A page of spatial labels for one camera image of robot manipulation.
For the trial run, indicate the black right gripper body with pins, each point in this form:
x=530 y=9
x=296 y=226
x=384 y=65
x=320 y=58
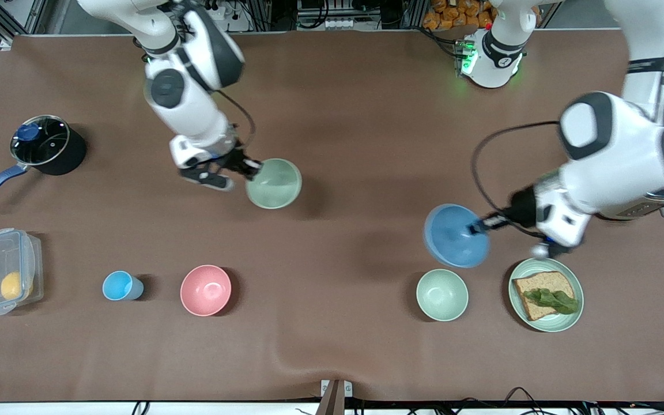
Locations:
x=238 y=161

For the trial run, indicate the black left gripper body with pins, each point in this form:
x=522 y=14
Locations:
x=521 y=208

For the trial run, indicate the green bowl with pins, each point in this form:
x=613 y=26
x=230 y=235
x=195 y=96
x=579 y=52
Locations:
x=442 y=294
x=277 y=184

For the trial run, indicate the blue bowl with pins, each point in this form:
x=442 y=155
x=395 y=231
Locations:
x=450 y=239

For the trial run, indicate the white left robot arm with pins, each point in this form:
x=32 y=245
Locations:
x=614 y=155

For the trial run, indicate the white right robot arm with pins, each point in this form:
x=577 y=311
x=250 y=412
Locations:
x=188 y=109

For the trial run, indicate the pink bowl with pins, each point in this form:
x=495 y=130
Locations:
x=206 y=290

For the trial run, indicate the green plate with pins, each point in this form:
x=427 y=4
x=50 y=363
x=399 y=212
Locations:
x=545 y=265

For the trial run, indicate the brown bread slice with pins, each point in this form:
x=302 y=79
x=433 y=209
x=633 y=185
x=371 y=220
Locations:
x=539 y=282

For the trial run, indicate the green lettuce leaf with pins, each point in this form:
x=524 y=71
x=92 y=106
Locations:
x=554 y=301

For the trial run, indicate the beige chrome toaster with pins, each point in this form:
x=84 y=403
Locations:
x=655 y=207

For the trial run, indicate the white power strip with plugs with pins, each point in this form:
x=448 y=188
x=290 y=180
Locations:
x=217 y=11

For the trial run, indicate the blue cup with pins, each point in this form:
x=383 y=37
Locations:
x=117 y=286

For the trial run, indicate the brown table cloth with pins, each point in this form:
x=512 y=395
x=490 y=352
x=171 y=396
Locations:
x=332 y=323

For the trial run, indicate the glass lid blue knob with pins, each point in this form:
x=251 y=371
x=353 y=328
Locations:
x=41 y=141

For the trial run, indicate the orange snack bag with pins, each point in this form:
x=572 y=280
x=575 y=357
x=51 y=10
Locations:
x=453 y=14

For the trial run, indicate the yellow round fruit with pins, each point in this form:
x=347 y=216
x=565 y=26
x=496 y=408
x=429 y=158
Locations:
x=12 y=286

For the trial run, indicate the metal table edge bracket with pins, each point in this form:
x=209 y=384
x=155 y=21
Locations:
x=336 y=392

